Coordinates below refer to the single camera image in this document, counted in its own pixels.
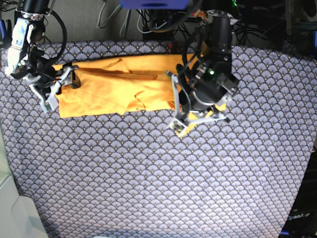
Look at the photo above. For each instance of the red black table clamp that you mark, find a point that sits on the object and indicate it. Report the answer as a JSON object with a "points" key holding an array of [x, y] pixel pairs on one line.
{"points": [[171, 48]]}

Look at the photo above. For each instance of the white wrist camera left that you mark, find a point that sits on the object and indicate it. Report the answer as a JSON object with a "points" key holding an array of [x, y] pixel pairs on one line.
{"points": [[178, 126]]}

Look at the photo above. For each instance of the blue fan-patterned tablecloth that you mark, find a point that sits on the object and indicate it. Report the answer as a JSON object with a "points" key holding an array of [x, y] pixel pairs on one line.
{"points": [[130, 176]]}

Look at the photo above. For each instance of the black OpenArm box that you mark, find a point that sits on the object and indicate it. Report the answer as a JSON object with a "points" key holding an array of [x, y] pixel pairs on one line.
{"points": [[302, 220]]}

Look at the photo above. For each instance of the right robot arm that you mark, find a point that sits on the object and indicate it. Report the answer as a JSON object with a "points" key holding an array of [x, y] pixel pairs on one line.
{"points": [[29, 30]]}

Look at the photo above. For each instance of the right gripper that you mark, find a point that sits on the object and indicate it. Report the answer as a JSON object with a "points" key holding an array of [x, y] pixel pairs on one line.
{"points": [[45, 81]]}

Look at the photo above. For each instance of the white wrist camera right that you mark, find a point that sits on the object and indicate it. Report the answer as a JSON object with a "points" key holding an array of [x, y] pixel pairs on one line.
{"points": [[49, 105]]}

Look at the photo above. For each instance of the yellow T-shirt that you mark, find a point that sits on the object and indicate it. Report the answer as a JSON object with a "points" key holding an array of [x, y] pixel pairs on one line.
{"points": [[119, 85]]}

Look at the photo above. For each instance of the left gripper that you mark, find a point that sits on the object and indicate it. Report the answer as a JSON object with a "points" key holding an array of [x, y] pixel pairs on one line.
{"points": [[206, 85]]}

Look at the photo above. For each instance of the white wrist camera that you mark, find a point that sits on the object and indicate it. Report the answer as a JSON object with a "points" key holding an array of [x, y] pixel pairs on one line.
{"points": [[178, 126], [49, 105]]}

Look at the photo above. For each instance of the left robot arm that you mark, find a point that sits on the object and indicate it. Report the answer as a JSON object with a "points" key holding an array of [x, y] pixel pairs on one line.
{"points": [[211, 40]]}

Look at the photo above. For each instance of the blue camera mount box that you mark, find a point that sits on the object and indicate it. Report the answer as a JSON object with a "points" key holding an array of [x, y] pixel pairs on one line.
{"points": [[154, 4]]}

